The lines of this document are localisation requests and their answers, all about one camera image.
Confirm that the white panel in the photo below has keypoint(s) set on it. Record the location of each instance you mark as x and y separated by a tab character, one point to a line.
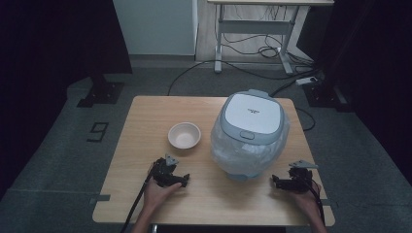
155	26

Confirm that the pale pink bowl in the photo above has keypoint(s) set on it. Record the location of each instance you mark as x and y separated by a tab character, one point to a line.
184	136

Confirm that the black floor socket frame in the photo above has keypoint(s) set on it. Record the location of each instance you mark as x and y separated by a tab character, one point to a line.
98	131

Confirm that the white grey rice cooker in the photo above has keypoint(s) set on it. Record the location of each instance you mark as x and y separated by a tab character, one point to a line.
252	113

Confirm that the person's left hand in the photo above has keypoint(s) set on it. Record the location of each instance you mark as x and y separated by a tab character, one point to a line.
157	195

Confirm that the grey tape piece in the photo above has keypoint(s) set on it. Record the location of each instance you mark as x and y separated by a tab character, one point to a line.
100	197

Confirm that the person's right hand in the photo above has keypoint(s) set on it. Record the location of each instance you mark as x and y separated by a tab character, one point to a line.
307	200

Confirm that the white metal frame desk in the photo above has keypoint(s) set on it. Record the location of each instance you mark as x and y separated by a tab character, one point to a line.
252	26

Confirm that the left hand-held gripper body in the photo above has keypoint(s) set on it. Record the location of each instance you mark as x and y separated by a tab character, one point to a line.
163	174

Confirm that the black stand base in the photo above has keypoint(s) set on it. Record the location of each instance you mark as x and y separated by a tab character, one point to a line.
102	92
327	95

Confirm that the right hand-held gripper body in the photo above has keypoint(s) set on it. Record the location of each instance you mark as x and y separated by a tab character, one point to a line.
299	179

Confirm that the white power strip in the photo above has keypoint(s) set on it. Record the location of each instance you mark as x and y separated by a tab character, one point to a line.
307	80

